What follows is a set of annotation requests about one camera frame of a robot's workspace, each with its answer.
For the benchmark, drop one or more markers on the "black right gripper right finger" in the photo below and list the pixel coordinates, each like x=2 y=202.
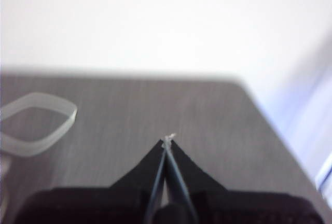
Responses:
x=192 y=177

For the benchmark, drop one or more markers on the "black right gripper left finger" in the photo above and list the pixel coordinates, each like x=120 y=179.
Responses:
x=145 y=172

